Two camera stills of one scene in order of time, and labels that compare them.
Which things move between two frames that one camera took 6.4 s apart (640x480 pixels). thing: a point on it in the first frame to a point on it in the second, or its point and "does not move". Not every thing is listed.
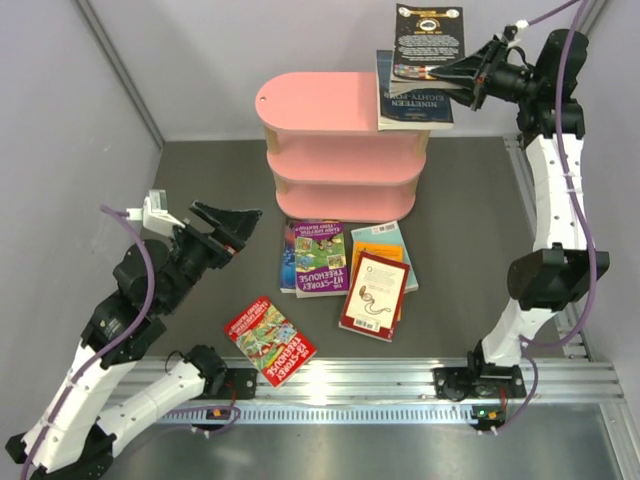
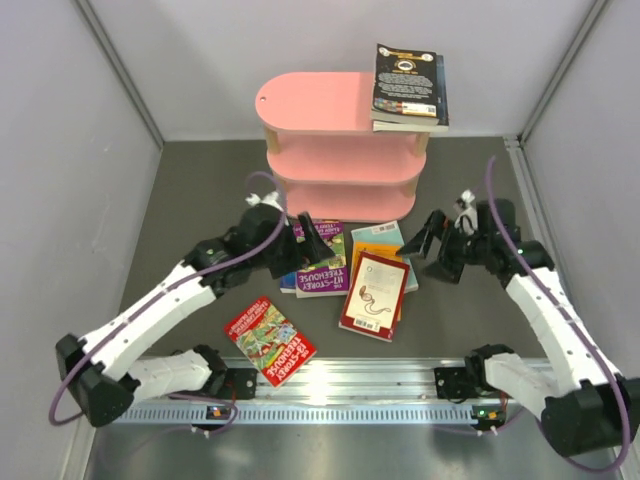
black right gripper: [479, 67] to [437, 225]
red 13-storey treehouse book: [271, 339] does not move
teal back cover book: [387, 232] does not move
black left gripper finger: [231, 226] to [315, 244]
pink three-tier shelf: [326, 155] does not move
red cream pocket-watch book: [375, 296] does not move
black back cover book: [426, 37] to [405, 87]
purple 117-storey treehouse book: [320, 258] does not move
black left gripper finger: [235, 246] to [279, 268]
